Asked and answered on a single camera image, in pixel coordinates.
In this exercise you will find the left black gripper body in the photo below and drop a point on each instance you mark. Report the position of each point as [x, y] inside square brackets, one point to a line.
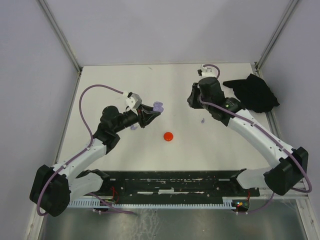
[139, 110]

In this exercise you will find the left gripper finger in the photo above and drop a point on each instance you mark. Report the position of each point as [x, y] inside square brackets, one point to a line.
[150, 116]
[147, 109]

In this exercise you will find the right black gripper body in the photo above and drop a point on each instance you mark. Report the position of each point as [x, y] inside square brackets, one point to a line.
[195, 101]

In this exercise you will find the purple charging case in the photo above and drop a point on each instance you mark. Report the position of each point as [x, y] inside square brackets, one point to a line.
[158, 107]

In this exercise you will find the red earbud charging case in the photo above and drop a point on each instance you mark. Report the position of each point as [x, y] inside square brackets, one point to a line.
[168, 136]

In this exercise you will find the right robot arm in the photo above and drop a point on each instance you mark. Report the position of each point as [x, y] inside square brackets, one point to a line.
[286, 165]

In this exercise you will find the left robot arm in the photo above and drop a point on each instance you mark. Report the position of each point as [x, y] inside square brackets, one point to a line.
[54, 187]

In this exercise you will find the black cloth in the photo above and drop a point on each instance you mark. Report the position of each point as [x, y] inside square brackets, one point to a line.
[253, 93]

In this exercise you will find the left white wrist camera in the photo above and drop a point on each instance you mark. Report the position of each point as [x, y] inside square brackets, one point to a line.
[132, 100]

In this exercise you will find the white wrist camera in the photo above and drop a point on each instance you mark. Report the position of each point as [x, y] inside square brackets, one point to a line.
[208, 70]
[132, 100]

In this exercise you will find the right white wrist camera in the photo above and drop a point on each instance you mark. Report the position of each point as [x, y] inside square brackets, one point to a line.
[208, 70]

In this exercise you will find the right aluminium frame post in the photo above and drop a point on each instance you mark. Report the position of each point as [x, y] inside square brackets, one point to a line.
[281, 25]

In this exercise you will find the aluminium frame post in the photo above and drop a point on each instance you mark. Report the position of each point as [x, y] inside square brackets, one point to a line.
[281, 25]
[44, 5]

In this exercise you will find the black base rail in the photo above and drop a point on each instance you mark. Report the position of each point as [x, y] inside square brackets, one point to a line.
[174, 187]

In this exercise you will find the light blue cable duct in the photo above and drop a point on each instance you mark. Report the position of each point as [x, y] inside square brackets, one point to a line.
[94, 203]

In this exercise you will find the left aluminium frame post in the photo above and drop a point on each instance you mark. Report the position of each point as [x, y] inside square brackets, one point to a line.
[44, 5]

